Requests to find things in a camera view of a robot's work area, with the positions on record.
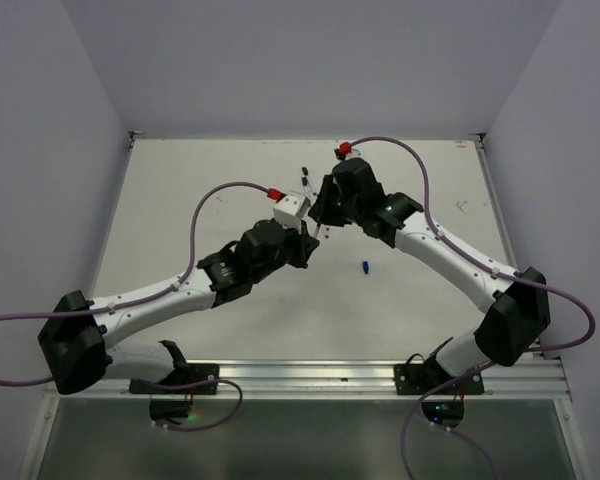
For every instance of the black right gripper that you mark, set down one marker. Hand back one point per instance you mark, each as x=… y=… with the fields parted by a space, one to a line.
x=323 y=207

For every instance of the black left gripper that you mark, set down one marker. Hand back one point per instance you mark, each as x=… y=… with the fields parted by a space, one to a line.
x=305 y=245

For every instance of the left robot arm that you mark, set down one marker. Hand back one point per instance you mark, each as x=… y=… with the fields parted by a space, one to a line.
x=81 y=339

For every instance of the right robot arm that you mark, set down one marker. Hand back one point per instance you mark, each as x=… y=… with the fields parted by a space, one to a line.
x=514 y=306

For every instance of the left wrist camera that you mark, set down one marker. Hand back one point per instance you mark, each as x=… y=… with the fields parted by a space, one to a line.
x=291 y=210

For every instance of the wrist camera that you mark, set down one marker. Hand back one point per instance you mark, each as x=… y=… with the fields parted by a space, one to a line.
x=291 y=210
x=344 y=153

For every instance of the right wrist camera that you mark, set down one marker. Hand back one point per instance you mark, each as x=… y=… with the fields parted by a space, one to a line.
x=344 y=153

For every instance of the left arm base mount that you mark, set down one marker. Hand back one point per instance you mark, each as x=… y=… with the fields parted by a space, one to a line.
x=174 y=412

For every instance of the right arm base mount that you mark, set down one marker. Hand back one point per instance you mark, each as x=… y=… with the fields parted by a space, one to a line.
x=418 y=375

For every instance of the aluminium front rail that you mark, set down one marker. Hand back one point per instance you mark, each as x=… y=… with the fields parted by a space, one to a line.
x=529 y=379

